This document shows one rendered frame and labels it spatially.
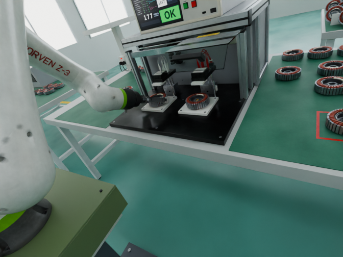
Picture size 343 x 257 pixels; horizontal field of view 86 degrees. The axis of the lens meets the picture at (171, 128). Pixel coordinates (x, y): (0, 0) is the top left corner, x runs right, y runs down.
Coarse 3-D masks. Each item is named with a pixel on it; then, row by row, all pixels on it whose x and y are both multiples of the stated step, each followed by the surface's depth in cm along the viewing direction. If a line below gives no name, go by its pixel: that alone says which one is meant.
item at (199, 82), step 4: (192, 72) 86; (196, 72) 85; (200, 72) 84; (204, 72) 84; (208, 72) 88; (212, 72) 91; (192, 76) 87; (196, 76) 86; (200, 76) 85; (204, 76) 84; (208, 76) 87; (192, 80) 88; (196, 80) 87; (200, 80) 86; (204, 80) 85; (208, 80) 95; (192, 84) 87; (196, 84) 86; (200, 84) 85
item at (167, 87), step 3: (165, 84) 111; (168, 84) 110; (174, 84) 107; (177, 84) 109; (165, 87) 110; (168, 87) 109; (174, 87) 107; (177, 87) 110; (165, 90) 111; (168, 90) 110; (171, 90) 109; (174, 90) 108; (177, 90) 110; (168, 93) 112; (171, 93) 110
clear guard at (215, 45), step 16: (208, 32) 79; (224, 32) 71; (176, 48) 70; (192, 48) 63; (208, 48) 60; (224, 48) 57; (176, 64) 66; (192, 64) 62; (208, 64) 59; (224, 64) 56
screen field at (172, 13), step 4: (168, 8) 82; (172, 8) 81; (176, 8) 80; (160, 12) 85; (164, 12) 84; (168, 12) 83; (172, 12) 82; (176, 12) 81; (164, 16) 85; (168, 16) 84; (172, 16) 83; (176, 16) 82; (180, 16) 81; (164, 20) 86; (168, 20) 85
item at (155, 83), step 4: (156, 72) 102; (160, 72) 100; (172, 72) 104; (152, 76) 100; (156, 76) 98; (160, 76) 97; (164, 76) 99; (168, 76) 102; (152, 80) 101; (156, 80) 100; (160, 80) 98; (164, 80) 99; (168, 80) 108; (172, 80) 107; (152, 84) 100; (156, 84) 99; (160, 84) 97
